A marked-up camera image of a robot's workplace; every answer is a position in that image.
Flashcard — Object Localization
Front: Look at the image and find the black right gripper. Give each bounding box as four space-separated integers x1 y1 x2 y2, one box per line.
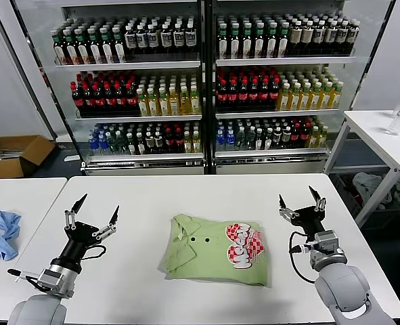
278 184 328 240

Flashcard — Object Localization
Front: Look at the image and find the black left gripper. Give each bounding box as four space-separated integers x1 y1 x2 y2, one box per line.
51 193 120 271

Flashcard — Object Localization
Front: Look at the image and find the green polo shirt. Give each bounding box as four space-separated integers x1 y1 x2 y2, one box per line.
158 213 269 288

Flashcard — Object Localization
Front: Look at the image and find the dark mesh laundry basket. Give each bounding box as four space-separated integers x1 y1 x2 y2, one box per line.
331 174 400 231

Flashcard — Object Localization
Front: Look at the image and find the white beverage display cabinet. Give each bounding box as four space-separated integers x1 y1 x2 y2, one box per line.
208 0 362 176
51 0 209 177

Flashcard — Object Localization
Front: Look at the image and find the white metal shelf board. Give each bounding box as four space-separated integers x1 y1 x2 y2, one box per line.
215 56 356 67
74 114 202 122
83 152 204 163
215 109 341 119
215 148 330 159
54 60 202 70

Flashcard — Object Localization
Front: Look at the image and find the crumpled white cloth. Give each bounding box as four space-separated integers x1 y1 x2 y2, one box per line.
352 172 394 208

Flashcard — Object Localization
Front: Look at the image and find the crumpled light blue cloth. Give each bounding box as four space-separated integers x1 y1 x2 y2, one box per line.
0 209 23 263

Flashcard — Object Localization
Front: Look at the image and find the open cardboard box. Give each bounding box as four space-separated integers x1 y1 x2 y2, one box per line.
0 134 58 179

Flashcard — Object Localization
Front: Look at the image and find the white side table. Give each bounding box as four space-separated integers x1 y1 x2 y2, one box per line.
324 110 400 231

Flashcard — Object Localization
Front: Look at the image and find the bundle of metal rods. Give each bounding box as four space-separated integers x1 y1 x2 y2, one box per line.
0 148 24 159

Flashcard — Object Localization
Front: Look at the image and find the green cap yellow drink bottle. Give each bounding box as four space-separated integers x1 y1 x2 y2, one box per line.
308 82 323 111
329 81 345 110
319 81 334 110
287 83 302 112
298 82 312 111
276 83 291 112

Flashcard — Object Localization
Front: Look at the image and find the red cap cola bottle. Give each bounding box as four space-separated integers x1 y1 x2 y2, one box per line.
238 79 250 111
248 79 260 110
268 78 280 110
217 79 229 111
114 82 128 114
125 81 138 113
69 83 84 114
93 83 106 114
258 78 270 110
82 83 95 114
104 82 117 114
227 79 239 111

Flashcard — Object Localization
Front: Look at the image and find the white cap yellow drink bottle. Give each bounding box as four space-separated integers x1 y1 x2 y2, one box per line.
147 87 159 117
168 86 180 116
158 87 169 116
189 85 201 115
136 87 148 117
179 85 191 116

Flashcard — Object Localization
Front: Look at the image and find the green cap dark tea bottle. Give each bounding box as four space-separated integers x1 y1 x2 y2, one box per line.
113 26 127 64
241 22 253 60
76 28 92 65
265 22 277 60
277 22 290 59
63 28 81 65
217 22 229 60
100 27 116 64
88 28 104 65
253 22 265 60
229 22 241 60
51 29 68 66

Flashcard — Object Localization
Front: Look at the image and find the black framed glass door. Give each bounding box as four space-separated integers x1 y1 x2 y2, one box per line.
0 0 85 169
350 0 399 111

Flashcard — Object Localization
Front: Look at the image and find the white cap beige label bottle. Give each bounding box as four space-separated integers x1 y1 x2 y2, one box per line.
348 20 361 55
301 20 314 56
288 20 303 56
313 20 326 56
336 20 349 55
325 20 338 56

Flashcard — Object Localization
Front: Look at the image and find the white cap navy label bottle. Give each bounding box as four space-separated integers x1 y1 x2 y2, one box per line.
160 23 173 56
147 23 160 56
124 24 137 57
173 22 185 56
184 21 198 55
135 24 149 57

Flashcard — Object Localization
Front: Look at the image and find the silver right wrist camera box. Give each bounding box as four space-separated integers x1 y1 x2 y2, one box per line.
313 230 341 255

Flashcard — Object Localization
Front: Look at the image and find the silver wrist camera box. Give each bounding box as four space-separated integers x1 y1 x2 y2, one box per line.
37 269 76 299
313 230 341 255

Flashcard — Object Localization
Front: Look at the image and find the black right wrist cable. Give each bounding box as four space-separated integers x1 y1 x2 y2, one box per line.
289 231 319 284

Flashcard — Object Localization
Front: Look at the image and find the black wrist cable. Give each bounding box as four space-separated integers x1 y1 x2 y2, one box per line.
289 231 319 284
7 245 108 293

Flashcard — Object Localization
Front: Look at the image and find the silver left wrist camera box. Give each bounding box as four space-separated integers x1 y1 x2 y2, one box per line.
37 269 76 299

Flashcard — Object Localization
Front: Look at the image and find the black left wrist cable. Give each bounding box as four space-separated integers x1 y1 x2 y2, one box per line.
7 245 108 293

